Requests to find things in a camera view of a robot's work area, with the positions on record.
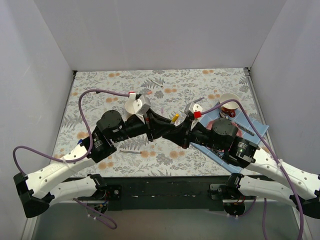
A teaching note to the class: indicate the black handled fork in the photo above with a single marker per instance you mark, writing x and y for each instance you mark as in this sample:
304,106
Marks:
217,153

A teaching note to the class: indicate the blue checked cloth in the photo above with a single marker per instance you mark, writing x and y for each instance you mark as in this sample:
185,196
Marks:
240,119

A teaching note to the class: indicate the pink dotted plate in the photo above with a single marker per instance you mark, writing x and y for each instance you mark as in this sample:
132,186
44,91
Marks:
239,132

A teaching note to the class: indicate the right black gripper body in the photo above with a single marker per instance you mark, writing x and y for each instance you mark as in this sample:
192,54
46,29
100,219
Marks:
186,135

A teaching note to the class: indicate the red and white cup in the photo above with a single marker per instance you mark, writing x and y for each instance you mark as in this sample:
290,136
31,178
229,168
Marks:
229,108

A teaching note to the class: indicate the black spoon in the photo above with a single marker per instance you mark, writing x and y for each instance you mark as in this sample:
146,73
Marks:
223,115

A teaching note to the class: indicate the floral tablecloth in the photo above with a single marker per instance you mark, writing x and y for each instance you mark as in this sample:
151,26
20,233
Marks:
160,158

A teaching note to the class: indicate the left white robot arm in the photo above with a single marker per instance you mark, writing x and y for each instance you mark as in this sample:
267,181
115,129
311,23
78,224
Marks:
39,190

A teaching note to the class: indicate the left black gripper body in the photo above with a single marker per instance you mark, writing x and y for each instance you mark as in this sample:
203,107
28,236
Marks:
149,127

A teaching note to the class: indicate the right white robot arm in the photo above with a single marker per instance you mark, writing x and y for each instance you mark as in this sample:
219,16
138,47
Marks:
286,183

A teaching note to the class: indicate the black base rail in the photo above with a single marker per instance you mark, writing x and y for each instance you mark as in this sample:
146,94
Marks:
164,193

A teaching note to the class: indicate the yellow pen cap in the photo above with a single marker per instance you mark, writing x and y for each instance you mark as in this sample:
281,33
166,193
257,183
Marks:
174,119

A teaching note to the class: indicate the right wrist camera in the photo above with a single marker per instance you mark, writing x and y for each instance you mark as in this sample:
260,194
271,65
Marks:
194,111

